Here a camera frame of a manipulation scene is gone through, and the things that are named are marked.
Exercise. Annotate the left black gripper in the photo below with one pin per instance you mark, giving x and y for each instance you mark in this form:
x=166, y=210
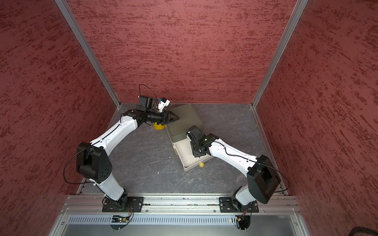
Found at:
x=163, y=121

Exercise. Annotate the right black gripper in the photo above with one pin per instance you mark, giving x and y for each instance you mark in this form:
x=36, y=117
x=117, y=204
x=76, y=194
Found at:
x=196, y=153

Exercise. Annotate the white drawer yellow knob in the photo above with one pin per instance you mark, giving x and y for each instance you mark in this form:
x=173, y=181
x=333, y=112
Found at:
x=186, y=156

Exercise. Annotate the olive green drawer cabinet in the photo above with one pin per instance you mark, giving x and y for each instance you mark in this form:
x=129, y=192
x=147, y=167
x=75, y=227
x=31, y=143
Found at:
x=188, y=117

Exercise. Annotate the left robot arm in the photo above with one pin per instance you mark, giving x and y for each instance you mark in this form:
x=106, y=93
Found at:
x=92, y=159

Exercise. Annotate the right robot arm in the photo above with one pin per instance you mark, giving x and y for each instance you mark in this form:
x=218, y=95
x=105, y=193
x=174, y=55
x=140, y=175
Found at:
x=262, y=178

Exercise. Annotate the yellow pen cup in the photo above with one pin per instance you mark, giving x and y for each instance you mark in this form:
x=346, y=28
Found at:
x=158, y=126

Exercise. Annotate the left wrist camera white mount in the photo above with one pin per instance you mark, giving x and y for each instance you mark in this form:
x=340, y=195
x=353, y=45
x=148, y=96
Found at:
x=162, y=104

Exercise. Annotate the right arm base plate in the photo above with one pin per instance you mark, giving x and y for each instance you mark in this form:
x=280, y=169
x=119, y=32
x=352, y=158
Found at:
x=231, y=205

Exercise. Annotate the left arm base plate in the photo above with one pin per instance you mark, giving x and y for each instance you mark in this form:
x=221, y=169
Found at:
x=126, y=204

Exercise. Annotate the left aluminium corner post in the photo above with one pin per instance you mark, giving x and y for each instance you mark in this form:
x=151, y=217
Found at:
x=78, y=33

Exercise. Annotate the aluminium corner post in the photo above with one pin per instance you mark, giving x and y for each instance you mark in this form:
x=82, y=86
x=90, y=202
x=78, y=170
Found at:
x=78, y=33
x=288, y=31

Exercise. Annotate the aluminium front rail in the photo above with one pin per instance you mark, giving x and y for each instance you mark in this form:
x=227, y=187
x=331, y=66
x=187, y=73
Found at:
x=182, y=204

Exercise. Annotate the right aluminium corner post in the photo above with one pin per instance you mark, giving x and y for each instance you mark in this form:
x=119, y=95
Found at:
x=288, y=31

